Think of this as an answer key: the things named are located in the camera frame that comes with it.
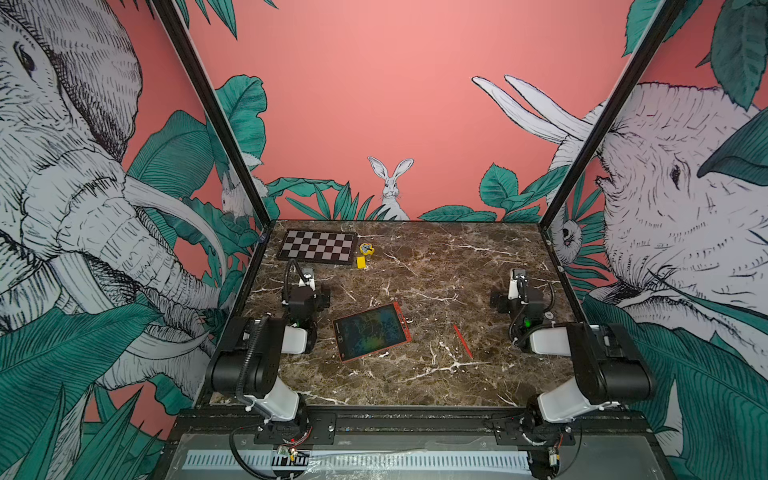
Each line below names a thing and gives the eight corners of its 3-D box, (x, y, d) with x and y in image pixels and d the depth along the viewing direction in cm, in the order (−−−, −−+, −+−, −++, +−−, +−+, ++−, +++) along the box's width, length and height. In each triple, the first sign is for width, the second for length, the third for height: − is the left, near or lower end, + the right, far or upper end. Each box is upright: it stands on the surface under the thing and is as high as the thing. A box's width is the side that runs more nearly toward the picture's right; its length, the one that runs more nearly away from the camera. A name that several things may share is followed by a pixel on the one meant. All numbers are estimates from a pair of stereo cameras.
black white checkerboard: (279, 263, 110) (277, 258, 107) (288, 235, 119) (286, 229, 116) (355, 264, 110) (354, 259, 107) (358, 235, 119) (357, 229, 117)
